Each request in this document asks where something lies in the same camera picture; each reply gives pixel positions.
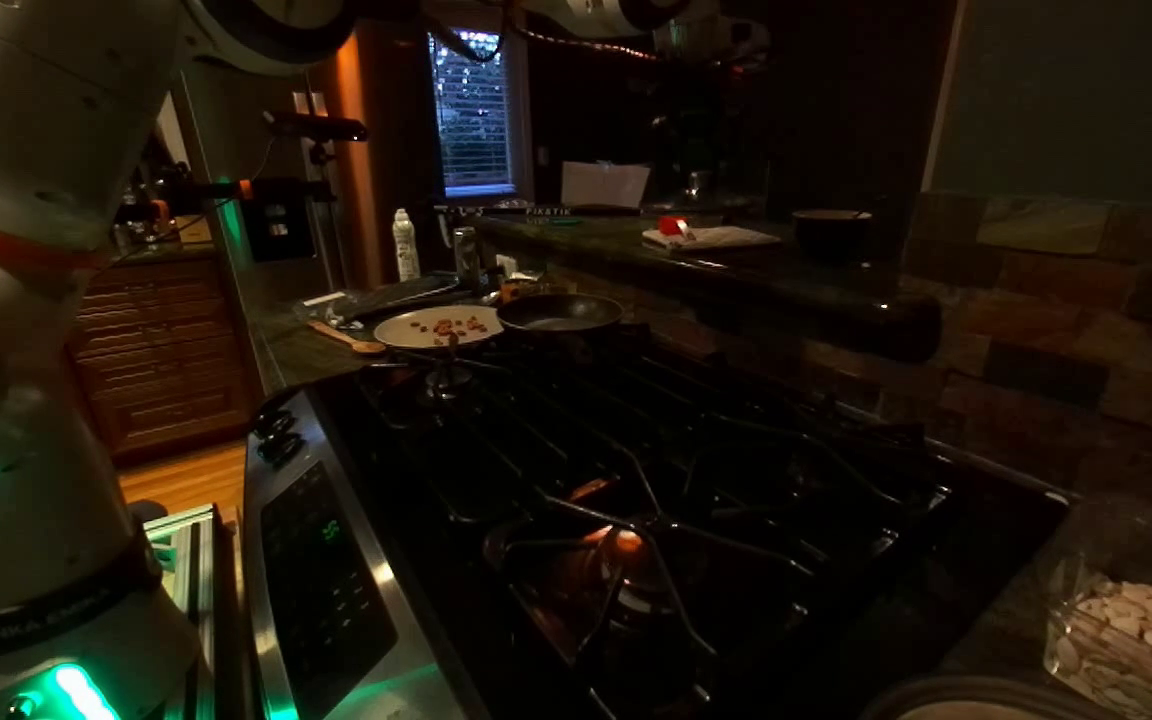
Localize white plate with food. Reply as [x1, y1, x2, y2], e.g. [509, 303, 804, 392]
[373, 303, 504, 352]

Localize wooden spatula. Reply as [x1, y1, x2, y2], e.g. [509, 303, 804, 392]
[304, 319, 382, 355]

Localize dark bowl on counter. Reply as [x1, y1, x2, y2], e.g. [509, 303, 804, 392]
[791, 207, 871, 264]

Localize black frying pan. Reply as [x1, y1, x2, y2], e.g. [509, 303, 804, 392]
[495, 293, 625, 347]

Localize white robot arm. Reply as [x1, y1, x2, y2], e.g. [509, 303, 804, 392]
[0, 0, 428, 720]

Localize wooden cabinet drawers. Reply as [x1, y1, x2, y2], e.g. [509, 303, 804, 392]
[68, 254, 260, 465]

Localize white plastic bottle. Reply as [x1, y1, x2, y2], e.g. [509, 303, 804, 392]
[392, 207, 421, 285]

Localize black gas stove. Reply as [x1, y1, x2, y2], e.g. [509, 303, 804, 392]
[245, 340, 1066, 720]

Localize clear container with white pieces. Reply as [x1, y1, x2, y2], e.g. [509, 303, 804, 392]
[1038, 495, 1152, 720]

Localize red object on counter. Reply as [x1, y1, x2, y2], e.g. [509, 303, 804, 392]
[655, 212, 690, 239]

